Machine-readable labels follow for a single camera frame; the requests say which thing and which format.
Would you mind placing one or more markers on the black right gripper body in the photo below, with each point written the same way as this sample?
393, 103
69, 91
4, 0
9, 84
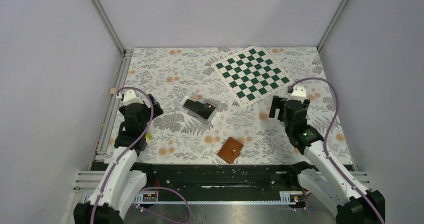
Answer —
306, 103

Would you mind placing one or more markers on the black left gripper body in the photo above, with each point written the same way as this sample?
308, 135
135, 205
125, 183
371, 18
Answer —
147, 114

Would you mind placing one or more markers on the brown leather card holder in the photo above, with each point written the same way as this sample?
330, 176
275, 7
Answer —
230, 150

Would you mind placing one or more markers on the clear acrylic card box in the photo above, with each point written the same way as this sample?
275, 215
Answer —
187, 94

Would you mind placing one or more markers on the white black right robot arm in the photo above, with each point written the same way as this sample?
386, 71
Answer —
350, 201

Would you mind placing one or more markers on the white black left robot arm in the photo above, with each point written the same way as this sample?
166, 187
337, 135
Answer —
118, 187

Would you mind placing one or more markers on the green white checkered mat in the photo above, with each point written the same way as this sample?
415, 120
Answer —
251, 75

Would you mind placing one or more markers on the floral patterned table cloth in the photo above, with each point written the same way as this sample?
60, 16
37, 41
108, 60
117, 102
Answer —
177, 138

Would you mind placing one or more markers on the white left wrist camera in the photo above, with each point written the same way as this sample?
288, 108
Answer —
130, 97

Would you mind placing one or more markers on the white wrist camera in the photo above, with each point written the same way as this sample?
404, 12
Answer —
297, 92
130, 97

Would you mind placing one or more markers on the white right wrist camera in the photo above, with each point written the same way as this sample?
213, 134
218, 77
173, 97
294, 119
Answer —
297, 92

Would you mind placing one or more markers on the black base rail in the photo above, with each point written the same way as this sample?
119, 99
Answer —
222, 183

